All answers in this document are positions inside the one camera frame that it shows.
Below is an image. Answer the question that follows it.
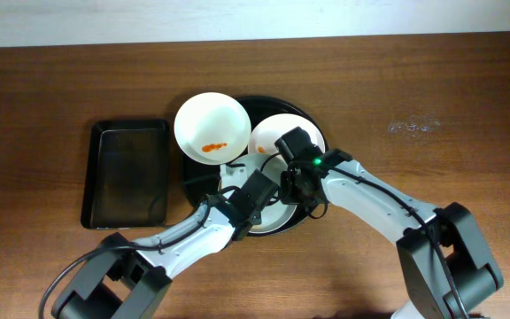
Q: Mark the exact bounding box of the light grey plate bottom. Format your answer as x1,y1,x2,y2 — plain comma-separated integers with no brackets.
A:
231,153,297,236

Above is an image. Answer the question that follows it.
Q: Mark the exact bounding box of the pinkish white plate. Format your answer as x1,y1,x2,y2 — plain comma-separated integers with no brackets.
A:
248,113,326,155

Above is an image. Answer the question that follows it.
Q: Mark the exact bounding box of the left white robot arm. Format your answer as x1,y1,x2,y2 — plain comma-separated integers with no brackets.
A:
38,170,278,318

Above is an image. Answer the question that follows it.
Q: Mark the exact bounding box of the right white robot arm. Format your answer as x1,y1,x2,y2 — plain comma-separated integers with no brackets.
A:
274,127,504,318

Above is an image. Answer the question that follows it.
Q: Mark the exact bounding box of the round black serving tray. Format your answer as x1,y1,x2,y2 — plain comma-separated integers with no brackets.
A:
181,96,328,237

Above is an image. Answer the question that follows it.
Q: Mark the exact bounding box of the rectangular black tray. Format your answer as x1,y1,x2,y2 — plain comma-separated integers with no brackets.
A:
81,119,170,230

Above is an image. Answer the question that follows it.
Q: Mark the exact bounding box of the white plate top left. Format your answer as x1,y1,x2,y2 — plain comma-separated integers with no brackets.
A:
174,92,251,165

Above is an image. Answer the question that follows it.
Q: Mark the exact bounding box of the left black cable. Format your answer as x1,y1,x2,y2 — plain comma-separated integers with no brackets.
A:
37,161,278,319

